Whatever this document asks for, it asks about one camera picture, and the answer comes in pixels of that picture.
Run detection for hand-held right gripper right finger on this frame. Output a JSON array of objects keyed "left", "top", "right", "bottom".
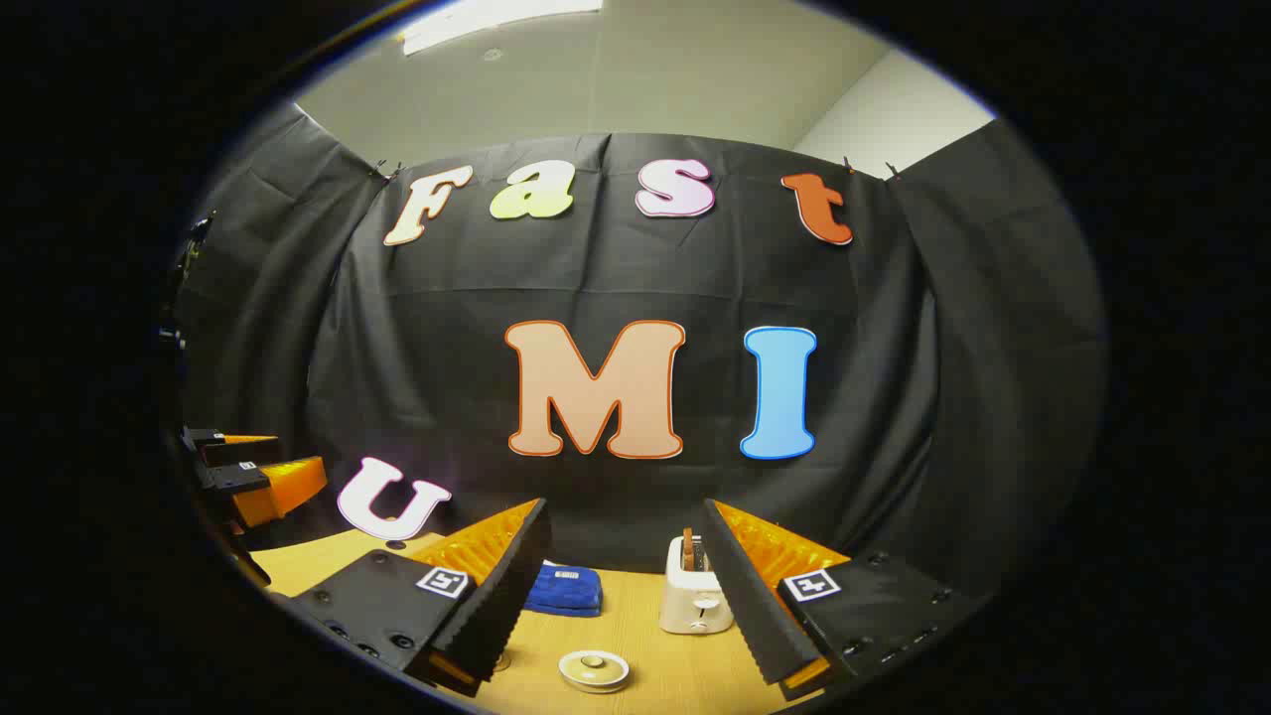
[{"left": 703, "top": 499, "right": 984, "bottom": 701}]

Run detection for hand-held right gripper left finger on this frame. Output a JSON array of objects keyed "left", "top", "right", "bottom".
[{"left": 288, "top": 498, "right": 553, "bottom": 696}]

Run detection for white teacup lid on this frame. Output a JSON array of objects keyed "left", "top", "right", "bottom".
[{"left": 558, "top": 649, "right": 631, "bottom": 694}]

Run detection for blue folded towel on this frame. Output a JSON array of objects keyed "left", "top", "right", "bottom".
[{"left": 523, "top": 561, "right": 604, "bottom": 618}]

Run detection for white toaster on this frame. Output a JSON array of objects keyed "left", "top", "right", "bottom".
[{"left": 659, "top": 536, "right": 736, "bottom": 635}]

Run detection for black backdrop cloth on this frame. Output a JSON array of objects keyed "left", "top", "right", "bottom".
[{"left": 164, "top": 99, "right": 1108, "bottom": 607}]

